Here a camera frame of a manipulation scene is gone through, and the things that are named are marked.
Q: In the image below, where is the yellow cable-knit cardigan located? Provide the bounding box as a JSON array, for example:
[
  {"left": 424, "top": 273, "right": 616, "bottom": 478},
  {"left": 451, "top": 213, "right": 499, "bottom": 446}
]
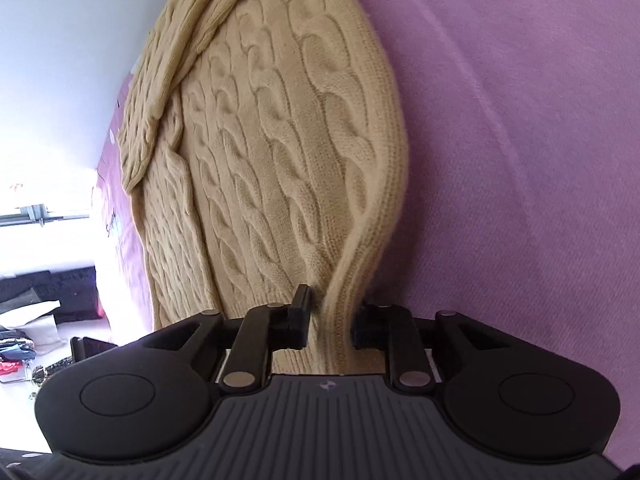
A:
[{"left": 117, "top": 0, "right": 411, "bottom": 376}]

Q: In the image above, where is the window frame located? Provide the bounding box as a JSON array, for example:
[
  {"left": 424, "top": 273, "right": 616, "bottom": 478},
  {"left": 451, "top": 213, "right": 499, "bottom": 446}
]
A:
[{"left": 0, "top": 204, "right": 91, "bottom": 225}]

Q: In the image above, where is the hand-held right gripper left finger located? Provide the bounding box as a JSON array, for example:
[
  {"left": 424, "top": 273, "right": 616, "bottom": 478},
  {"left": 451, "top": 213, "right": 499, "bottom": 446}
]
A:
[{"left": 172, "top": 285, "right": 313, "bottom": 393}]

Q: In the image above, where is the pile of colourful clothes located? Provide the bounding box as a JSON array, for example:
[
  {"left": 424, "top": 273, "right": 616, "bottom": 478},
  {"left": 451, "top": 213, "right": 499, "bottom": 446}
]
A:
[{"left": 0, "top": 327, "right": 40, "bottom": 378}]

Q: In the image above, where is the dark sofa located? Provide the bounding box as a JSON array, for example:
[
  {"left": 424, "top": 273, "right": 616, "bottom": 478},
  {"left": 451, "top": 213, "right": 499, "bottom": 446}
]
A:
[{"left": 0, "top": 266, "right": 101, "bottom": 325}]

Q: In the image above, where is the dark rectangular object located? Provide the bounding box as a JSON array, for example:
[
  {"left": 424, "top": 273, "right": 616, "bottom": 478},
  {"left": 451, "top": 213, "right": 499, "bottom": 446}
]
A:
[{"left": 70, "top": 336, "right": 120, "bottom": 362}]

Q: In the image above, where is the purple floral bed sheet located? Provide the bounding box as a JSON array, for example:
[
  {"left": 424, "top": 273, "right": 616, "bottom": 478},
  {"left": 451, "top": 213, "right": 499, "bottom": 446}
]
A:
[{"left": 90, "top": 0, "right": 640, "bottom": 471}]

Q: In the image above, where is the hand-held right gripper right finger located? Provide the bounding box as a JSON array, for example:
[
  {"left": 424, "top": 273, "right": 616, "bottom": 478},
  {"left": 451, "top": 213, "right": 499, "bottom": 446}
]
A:
[{"left": 352, "top": 304, "right": 496, "bottom": 393}]

